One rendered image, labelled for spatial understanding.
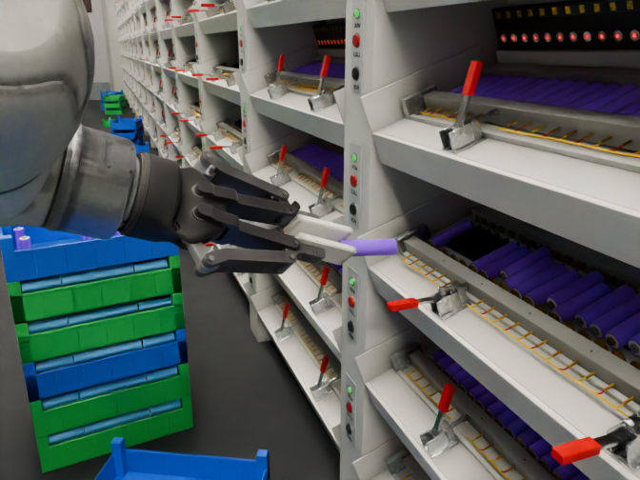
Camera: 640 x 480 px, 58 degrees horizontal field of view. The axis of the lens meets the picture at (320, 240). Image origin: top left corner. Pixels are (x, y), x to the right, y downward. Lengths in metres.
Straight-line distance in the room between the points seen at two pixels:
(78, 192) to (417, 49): 0.50
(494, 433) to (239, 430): 0.69
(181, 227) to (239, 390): 0.97
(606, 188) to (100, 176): 0.39
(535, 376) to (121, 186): 0.41
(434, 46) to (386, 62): 0.07
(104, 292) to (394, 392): 0.57
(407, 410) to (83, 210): 0.55
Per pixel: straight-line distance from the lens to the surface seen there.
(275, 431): 1.31
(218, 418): 1.36
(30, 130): 0.32
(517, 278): 0.69
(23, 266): 1.12
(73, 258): 1.12
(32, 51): 0.29
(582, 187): 0.50
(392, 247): 0.63
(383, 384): 0.91
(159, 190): 0.50
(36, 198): 0.48
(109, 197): 0.48
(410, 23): 0.81
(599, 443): 0.49
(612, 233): 0.48
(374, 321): 0.88
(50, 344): 1.18
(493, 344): 0.64
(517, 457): 0.74
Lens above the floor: 0.79
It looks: 19 degrees down
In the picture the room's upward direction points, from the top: straight up
